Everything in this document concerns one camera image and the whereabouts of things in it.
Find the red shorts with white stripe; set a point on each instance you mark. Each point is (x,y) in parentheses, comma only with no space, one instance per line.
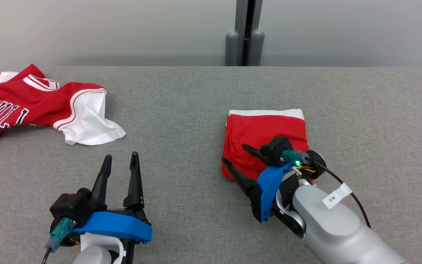
(262,128)

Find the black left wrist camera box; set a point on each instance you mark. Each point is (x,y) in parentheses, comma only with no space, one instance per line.
(68,205)

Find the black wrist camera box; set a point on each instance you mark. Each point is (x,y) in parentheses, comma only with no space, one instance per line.
(275,148)
(68,205)

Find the red jersey with white sleeves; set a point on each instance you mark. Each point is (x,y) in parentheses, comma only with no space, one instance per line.
(13,99)

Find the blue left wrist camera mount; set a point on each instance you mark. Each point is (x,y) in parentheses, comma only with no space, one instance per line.
(115,225)

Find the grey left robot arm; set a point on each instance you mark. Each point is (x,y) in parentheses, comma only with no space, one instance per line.
(93,256)

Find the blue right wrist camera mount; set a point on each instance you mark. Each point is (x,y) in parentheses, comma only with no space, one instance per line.
(266,190)

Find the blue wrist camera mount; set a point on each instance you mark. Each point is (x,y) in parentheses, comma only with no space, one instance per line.
(115,225)
(266,190)

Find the grey partition frame post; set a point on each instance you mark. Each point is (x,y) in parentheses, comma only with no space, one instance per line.
(241,22)

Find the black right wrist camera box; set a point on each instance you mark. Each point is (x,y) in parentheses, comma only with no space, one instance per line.
(275,148)

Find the grey cylindrical post bumper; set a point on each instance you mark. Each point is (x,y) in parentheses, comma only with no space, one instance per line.
(232,49)
(256,47)

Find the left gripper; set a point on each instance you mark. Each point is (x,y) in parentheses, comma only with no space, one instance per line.
(101,244)

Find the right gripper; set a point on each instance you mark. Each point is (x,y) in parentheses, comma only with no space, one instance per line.
(286,205)

